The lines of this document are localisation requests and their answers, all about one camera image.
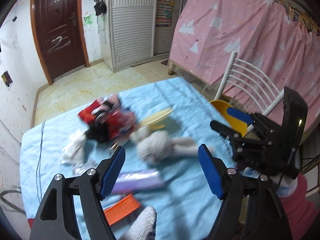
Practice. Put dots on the orange box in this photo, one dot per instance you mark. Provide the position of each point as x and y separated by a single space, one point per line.
121 209

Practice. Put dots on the dark brown door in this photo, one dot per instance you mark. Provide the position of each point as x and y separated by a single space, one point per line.
58 34

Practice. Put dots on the white metal chair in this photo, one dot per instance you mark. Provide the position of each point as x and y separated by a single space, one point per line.
250 83

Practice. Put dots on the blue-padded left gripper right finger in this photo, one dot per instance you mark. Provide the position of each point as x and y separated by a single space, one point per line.
265 217

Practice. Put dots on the printed plastic wrapper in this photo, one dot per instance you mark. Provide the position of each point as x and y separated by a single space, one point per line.
80 168

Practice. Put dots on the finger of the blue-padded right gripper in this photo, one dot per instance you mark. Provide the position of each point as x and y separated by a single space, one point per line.
242 116

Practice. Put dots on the pink tree-print curtain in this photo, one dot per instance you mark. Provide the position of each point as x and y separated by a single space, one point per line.
261 33

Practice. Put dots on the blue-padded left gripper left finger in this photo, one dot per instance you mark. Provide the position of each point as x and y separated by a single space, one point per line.
56 215

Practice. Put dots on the colourful wall chart poster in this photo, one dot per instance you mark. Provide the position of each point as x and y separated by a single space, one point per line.
164 12

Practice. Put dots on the purple tube box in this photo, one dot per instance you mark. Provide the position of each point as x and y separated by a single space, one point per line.
136 181

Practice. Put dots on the dark wall sticker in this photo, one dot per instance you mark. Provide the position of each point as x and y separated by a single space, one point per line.
7 79

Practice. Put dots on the yellow plastic trash bin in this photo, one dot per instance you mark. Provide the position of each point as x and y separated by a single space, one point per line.
239 126

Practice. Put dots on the yellow plastic comb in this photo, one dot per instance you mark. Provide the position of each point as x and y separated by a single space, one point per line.
155 121

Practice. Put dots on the white slatted wardrobe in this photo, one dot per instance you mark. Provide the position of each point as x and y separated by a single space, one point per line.
133 37

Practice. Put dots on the white crumpled tissue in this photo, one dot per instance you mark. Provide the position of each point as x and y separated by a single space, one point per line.
73 153

